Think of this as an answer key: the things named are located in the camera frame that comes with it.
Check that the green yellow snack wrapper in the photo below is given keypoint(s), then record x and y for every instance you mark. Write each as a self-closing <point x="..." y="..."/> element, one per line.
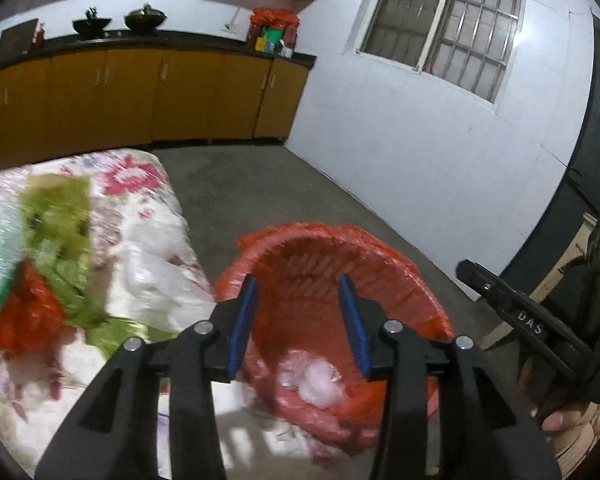
<point x="56" y="215"/>

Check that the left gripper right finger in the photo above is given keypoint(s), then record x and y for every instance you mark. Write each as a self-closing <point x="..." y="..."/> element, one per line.
<point x="486" y="432"/>

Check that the dark cutting board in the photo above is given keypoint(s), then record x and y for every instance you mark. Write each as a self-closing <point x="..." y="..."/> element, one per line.
<point x="17" y="40"/>

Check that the barred window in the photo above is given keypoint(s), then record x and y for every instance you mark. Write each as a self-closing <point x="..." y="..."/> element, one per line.
<point x="467" y="43"/>

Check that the red bag on counter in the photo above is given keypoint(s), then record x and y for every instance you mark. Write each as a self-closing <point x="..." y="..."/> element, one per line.
<point x="275" y="18"/>

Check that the white plastic bag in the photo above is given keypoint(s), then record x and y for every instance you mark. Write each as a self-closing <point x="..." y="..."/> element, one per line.
<point x="316" y="381"/>

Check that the black wok with lid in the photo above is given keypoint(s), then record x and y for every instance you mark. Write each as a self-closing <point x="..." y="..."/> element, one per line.
<point x="144" y="21"/>

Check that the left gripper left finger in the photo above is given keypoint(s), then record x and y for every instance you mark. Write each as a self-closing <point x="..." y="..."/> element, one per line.
<point x="111" y="431"/>

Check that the green container on counter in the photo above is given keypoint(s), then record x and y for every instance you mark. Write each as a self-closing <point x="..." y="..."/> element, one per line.
<point x="271" y="40"/>

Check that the red plastic waste basket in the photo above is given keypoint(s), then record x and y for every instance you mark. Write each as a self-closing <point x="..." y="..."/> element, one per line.
<point x="297" y="266"/>

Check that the person's right hand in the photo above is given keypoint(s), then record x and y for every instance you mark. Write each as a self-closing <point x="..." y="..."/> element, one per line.
<point x="557" y="408"/>

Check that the red bottle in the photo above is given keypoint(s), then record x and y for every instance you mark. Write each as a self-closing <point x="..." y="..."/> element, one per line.
<point x="39" y="36"/>

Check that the red plastic bag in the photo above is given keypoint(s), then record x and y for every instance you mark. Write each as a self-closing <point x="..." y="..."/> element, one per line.
<point x="31" y="318"/>

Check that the black countertop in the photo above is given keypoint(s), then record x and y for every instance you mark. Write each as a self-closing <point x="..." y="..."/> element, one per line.
<point x="166" y="39"/>

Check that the lower wooden kitchen cabinets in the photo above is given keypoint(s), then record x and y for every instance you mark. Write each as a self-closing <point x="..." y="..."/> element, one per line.
<point x="92" y="100"/>

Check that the black wok with utensils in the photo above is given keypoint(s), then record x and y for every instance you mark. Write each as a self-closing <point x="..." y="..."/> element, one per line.
<point x="92" y="26"/>

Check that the floral quilt table cover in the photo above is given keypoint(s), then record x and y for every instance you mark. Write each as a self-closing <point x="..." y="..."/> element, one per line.
<point x="131" y="198"/>

